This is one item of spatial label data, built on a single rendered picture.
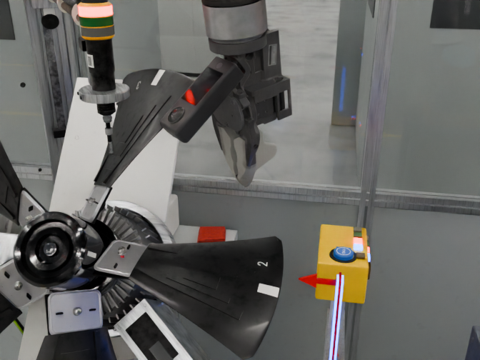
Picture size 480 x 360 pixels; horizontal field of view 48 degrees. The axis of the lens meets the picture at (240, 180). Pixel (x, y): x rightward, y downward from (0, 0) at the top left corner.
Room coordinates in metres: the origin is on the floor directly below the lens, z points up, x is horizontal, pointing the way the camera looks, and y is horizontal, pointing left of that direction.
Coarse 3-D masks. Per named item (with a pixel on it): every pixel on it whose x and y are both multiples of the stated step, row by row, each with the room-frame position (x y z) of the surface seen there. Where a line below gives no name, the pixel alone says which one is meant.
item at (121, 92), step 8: (80, 40) 0.75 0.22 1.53; (80, 48) 0.76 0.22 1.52; (88, 72) 0.75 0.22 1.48; (88, 80) 0.76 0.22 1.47; (80, 88) 0.74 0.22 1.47; (88, 88) 0.74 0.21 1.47; (120, 88) 0.74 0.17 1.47; (128, 88) 0.74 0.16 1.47; (80, 96) 0.71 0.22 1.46; (88, 96) 0.70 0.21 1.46; (96, 96) 0.70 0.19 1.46; (104, 96) 0.70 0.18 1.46; (112, 96) 0.70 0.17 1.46; (120, 96) 0.71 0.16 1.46; (128, 96) 0.73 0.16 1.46
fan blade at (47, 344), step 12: (48, 336) 0.64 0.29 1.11; (60, 336) 0.64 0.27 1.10; (72, 336) 0.65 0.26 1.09; (84, 336) 0.66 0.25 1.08; (96, 336) 0.67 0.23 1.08; (108, 336) 0.69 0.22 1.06; (48, 348) 0.63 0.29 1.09; (60, 348) 0.63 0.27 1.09; (72, 348) 0.64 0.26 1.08; (84, 348) 0.65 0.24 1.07; (96, 348) 0.66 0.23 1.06; (108, 348) 0.67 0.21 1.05
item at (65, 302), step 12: (48, 300) 0.67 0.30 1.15; (60, 300) 0.68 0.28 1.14; (72, 300) 0.69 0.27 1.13; (84, 300) 0.70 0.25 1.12; (96, 300) 0.72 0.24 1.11; (48, 312) 0.66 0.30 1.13; (72, 312) 0.68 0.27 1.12; (84, 312) 0.69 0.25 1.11; (96, 312) 0.70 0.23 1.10; (60, 324) 0.66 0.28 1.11; (72, 324) 0.67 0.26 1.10; (84, 324) 0.68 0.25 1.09; (96, 324) 0.69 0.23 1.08
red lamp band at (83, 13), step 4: (80, 8) 0.72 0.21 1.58; (84, 8) 0.71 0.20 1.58; (88, 8) 0.71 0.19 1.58; (92, 8) 0.71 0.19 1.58; (96, 8) 0.71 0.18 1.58; (100, 8) 0.72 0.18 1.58; (104, 8) 0.72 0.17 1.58; (108, 8) 0.72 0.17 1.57; (80, 12) 0.72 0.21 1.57; (84, 12) 0.71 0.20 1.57; (88, 12) 0.71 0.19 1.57; (92, 12) 0.71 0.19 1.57; (96, 12) 0.71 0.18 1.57; (100, 12) 0.71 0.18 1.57; (104, 12) 0.72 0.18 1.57; (108, 12) 0.72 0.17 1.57; (112, 12) 0.74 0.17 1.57
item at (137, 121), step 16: (128, 80) 0.99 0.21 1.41; (144, 80) 0.94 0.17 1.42; (160, 80) 0.91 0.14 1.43; (176, 80) 0.88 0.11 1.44; (192, 80) 0.87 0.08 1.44; (144, 96) 0.90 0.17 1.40; (160, 96) 0.87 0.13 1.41; (176, 96) 0.85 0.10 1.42; (128, 112) 0.91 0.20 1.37; (144, 112) 0.87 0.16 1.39; (160, 112) 0.84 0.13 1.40; (112, 128) 0.93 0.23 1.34; (128, 128) 0.86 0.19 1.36; (144, 128) 0.83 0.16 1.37; (160, 128) 0.81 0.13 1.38; (128, 144) 0.83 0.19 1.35; (144, 144) 0.80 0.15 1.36; (112, 160) 0.83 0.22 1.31; (128, 160) 0.79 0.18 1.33; (96, 176) 0.84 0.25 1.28; (112, 176) 0.79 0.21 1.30
